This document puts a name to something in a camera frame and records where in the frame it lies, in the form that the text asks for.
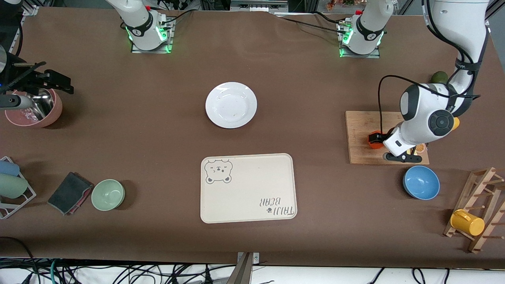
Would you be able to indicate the yellow lemon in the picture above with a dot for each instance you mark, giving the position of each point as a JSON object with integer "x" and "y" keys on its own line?
{"x": 455, "y": 123}

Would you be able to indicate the cream tray with bear print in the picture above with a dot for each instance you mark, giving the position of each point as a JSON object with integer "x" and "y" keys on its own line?
{"x": 252, "y": 185}

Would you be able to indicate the metal scoop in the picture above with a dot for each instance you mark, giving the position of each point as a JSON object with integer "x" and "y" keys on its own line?
{"x": 39, "y": 104}

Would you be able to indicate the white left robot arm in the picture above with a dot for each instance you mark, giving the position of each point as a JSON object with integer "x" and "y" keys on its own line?
{"x": 426, "y": 114}

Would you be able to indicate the dark grey folded cloth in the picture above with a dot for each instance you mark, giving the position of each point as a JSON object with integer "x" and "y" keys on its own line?
{"x": 67, "y": 193}

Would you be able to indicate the green cup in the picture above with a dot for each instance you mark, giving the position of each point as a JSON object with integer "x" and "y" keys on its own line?
{"x": 12, "y": 186}

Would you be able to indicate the green avocado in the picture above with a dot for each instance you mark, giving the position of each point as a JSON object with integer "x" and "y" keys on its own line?
{"x": 438, "y": 77}

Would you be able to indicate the white round plate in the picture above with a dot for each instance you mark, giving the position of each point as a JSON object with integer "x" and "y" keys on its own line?
{"x": 230, "y": 105}

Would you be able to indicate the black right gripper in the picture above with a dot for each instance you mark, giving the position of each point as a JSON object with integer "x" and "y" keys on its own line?
{"x": 24, "y": 77}

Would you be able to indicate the yellow mug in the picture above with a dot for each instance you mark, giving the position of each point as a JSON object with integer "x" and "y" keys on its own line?
{"x": 467, "y": 223}

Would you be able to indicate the pink bowl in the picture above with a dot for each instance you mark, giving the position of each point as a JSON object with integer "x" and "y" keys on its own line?
{"x": 57, "y": 108}

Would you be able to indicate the blue cup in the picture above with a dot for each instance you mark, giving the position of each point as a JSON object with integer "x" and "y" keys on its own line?
{"x": 8, "y": 168}

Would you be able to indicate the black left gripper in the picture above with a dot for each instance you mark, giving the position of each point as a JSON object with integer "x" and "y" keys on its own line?
{"x": 378, "y": 138}

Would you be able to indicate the grey metal box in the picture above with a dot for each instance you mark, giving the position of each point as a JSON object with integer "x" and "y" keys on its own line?
{"x": 258, "y": 4}

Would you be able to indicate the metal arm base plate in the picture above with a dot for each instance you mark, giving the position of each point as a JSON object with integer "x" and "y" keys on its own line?
{"x": 167, "y": 43}
{"x": 345, "y": 53}

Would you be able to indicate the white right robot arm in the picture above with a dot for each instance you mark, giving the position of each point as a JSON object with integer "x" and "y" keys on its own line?
{"x": 142, "y": 21}

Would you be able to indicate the wooden mug rack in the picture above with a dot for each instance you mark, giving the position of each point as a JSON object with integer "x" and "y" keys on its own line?
{"x": 479, "y": 185}

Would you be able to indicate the metal table bracket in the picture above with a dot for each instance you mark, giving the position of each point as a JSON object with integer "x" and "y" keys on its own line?
{"x": 245, "y": 270}

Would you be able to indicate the orange fruit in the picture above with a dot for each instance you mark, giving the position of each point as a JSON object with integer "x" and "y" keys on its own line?
{"x": 375, "y": 145}

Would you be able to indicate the pale green bowl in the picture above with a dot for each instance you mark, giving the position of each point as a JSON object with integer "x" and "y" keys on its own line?
{"x": 107, "y": 195}

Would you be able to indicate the wooden cutting board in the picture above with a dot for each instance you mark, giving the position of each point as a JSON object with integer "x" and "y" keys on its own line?
{"x": 361, "y": 126}

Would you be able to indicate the blue bowl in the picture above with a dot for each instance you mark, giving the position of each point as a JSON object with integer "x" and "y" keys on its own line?
{"x": 421, "y": 182}

